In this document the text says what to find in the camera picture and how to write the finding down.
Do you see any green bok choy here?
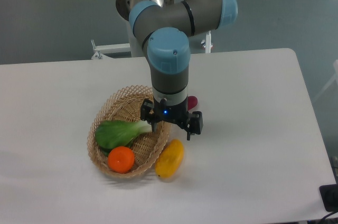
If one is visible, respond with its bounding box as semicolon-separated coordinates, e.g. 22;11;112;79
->
95;120;152;156

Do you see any black device at edge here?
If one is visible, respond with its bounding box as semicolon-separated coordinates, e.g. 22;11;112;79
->
319;184;337;212

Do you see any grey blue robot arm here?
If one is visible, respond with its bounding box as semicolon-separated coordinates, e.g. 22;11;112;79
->
127;0;238;135

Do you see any yellow mango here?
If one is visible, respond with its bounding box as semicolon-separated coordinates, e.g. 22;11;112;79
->
155;139;184;179

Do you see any red fruit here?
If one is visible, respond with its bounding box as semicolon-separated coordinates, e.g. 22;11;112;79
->
187;96;198;110

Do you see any woven wicker basket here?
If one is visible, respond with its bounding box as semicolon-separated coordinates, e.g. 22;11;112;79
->
87;85;171;179

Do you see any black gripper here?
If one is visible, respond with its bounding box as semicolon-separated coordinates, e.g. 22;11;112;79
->
140;98;203;141

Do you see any orange fruit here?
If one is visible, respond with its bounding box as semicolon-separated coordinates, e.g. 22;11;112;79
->
107;146;135;174

